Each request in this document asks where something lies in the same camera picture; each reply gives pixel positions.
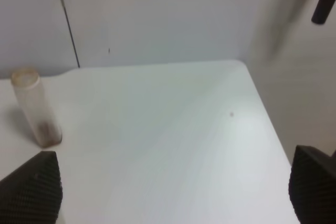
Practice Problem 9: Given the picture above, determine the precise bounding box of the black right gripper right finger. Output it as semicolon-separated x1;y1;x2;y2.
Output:
288;145;335;223

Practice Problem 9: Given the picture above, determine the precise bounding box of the plastic drink bottle pink label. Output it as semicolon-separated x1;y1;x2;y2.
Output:
11;68;62;148

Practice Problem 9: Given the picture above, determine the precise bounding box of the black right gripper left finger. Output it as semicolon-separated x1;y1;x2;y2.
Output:
1;151;63;223

